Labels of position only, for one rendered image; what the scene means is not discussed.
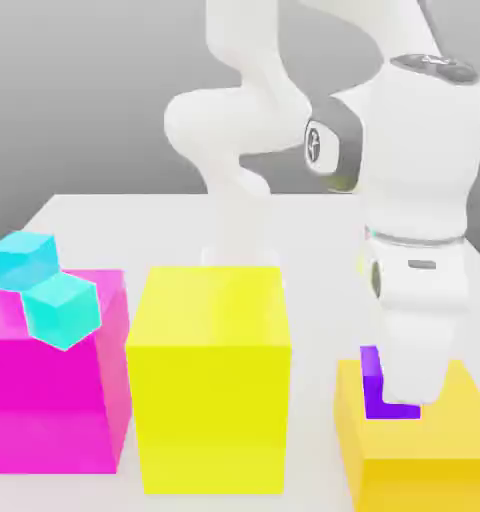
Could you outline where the small cyan cube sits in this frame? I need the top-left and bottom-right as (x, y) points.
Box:
(21, 271), (103, 353)
(0, 230), (61, 293)

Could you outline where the small purple cube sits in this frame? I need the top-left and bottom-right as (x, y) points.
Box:
(359, 345), (422, 421)

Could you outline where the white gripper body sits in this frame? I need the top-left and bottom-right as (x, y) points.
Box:
(377, 304), (461, 406)

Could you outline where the large orange box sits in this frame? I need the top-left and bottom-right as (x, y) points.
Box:
(333, 358), (480, 512)

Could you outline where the large magenta box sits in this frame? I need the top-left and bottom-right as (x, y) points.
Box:
(0, 268), (133, 476)

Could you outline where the large yellow box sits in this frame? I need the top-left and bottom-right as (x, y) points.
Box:
(124, 265), (293, 496)

